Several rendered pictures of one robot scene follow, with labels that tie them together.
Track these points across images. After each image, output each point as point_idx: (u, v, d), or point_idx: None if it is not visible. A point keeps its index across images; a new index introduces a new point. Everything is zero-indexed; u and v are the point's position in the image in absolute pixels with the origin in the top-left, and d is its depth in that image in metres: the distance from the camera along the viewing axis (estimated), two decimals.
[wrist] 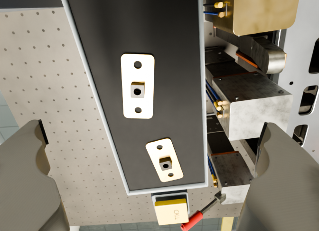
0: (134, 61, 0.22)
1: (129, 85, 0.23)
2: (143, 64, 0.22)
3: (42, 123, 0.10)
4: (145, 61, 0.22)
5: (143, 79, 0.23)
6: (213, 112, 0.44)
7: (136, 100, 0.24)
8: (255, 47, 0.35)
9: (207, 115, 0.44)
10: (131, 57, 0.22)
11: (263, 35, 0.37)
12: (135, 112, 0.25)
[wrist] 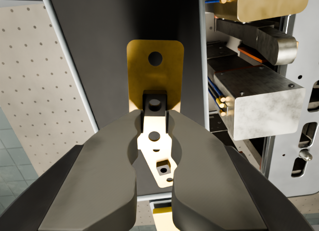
0: (150, 52, 0.13)
1: (141, 95, 0.14)
2: (165, 57, 0.13)
3: (143, 114, 0.12)
4: (168, 52, 0.13)
5: (163, 84, 0.14)
6: (215, 110, 0.41)
7: (152, 120, 0.15)
8: (261, 37, 0.32)
9: (209, 113, 0.41)
10: (145, 46, 0.13)
11: (269, 25, 0.34)
12: (149, 140, 0.15)
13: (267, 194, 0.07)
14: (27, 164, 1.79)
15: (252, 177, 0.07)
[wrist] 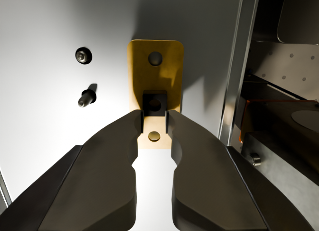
0: (150, 52, 0.13)
1: (141, 95, 0.14)
2: (165, 57, 0.13)
3: (143, 114, 0.12)
4: (168, 52, 0.13)
5: (163, 84, 0.14)
6: None
7: (152, 120, 0.15)
8: None
9: None
10: (145, 46, 0.13)
11: None
12: (149, 140, 0.15)
13: (267, 194, 0.07)
14: None
15: (252, 177, 0.07)
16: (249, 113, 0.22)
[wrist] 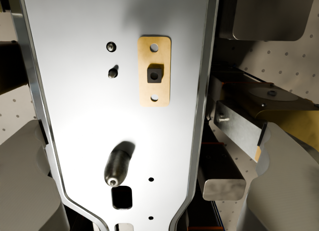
0: (151, 44, 0.22)
1: (145, 71, 0.23)
2: (160, 47, 0.22)
3: (42, 123, 0.10)
4: (161, 44, 0.22)
5: (159, 63, 0.23)
6: None
7: (152, 87, 0.24)
8: None
9: None
10: (147, 40, 0.22)
11: None
12: (151, 101, 0.24)
13: None
14: None
15: None
16: (222, 91, 0.31)
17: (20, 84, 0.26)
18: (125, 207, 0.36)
